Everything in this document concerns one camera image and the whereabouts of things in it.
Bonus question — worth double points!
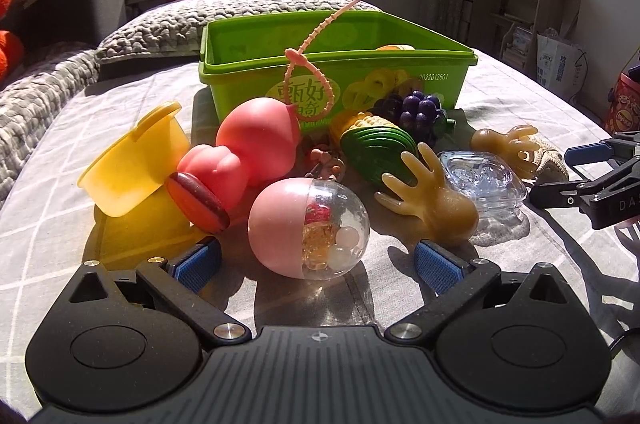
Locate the tan rubber hand toy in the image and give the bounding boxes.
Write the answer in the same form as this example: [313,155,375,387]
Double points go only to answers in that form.
[470,124,539,179]
[374,143,480,247]

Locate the red toy food slice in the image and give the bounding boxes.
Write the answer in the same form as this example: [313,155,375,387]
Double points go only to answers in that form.
[165,172,230,235]

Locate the yellow toy pot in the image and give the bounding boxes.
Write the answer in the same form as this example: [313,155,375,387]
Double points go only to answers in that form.
[77,102,190,217]

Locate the pink clear capsule ball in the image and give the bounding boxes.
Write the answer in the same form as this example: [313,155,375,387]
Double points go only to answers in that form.
[247,177,370,281]

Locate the toy corn cob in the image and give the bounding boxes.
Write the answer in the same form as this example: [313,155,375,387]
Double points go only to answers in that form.
[329,111,418,190]

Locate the pink pig toy with strap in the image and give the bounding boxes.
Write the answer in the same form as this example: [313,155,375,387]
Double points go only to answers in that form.
[177,0,359,212]

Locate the small brown figurine keychain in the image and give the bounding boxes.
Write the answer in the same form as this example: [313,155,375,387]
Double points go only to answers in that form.
[305,148,346,183]

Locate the purple toy grapes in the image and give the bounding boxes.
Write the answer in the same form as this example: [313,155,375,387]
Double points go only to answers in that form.
[370,90,456,148]

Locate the red printed bucket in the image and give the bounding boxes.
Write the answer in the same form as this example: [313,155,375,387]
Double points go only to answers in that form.
[604,65,640,134]

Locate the white paper bag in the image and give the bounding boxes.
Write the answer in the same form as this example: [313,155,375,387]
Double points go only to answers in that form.
[536,28,588,102]

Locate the grey checked blanket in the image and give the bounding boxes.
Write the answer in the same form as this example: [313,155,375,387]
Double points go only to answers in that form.
[1,42,99,200]

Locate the green plastic storage bin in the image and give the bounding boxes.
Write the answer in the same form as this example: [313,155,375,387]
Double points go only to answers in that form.
[200,10,477,119]

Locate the grey knitted cushion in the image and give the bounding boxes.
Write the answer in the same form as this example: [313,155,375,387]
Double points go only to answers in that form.
[96,0,351,65]

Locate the orange plush toy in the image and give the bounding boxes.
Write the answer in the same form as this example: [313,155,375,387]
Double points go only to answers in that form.
[0,0,24,81]

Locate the grey armchair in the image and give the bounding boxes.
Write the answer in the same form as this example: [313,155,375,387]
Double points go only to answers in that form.
[6,0,126,51]

